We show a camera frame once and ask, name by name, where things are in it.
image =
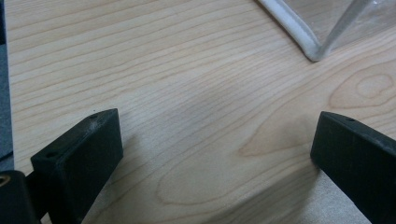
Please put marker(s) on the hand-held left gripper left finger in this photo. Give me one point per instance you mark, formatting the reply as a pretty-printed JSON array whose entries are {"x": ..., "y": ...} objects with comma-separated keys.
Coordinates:
[{"x": 77, "y": 155}]

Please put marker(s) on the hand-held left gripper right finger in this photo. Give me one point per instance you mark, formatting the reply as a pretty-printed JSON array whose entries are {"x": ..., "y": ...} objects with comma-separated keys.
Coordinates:
[{"x": 358, "y": 161}]

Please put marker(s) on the clear plastic bag white trim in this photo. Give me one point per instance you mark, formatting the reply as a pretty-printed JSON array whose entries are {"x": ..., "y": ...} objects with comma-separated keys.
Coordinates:
[{"x": 299, "y": 28}]

